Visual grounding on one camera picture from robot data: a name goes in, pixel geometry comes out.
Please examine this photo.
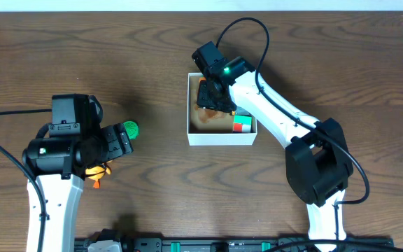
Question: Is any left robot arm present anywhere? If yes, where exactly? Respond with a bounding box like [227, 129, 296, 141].
[22, 94, 133, 251]

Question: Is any brown plush bear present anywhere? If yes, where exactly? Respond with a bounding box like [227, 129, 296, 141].
[190, 76, 234, 128]

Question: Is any left black cable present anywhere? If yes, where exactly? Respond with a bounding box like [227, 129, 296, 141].
[0, 108, 52, 252]

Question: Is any white cardboard box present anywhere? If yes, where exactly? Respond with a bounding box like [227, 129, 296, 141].
[186, 73, 257, 146]

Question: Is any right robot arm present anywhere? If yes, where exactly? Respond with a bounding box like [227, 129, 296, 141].
[192, 42, 353, 241]

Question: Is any green round disc toy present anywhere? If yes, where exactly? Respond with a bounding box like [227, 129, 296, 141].
[123, 120, 139, 140]

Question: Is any right black cable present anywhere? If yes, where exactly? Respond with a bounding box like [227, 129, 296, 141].
[215, 17, 403, 252]

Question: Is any colourful puzzle cube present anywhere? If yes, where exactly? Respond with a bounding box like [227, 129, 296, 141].
[232, 115, 252, 134]

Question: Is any orange blue duck toy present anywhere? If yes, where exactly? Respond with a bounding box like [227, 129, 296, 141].
[85, 160, 112, 189]

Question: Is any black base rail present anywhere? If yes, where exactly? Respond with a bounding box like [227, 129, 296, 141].
[73, 229, 395, 252]

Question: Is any yellow grey toy truck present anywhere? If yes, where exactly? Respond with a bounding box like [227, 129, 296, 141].
[235, 106, 251, 116]

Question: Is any black cable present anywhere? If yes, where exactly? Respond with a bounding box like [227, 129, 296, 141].
[215, 17, 403, 252]
[0, 108, 52, 252]

